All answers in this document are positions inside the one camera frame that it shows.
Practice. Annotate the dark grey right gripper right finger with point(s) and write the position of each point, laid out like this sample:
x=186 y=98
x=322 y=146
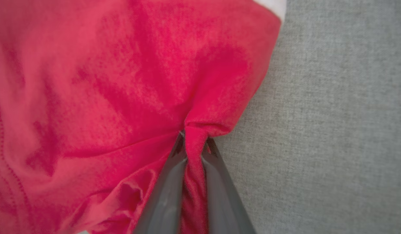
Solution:
x=226 y=211

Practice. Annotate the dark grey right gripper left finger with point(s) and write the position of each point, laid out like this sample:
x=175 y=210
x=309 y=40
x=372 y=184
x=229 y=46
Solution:
x=161 y=211

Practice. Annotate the red shorts with white stripe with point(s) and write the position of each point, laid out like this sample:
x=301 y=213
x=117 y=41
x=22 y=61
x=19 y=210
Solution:
x=90 y=97

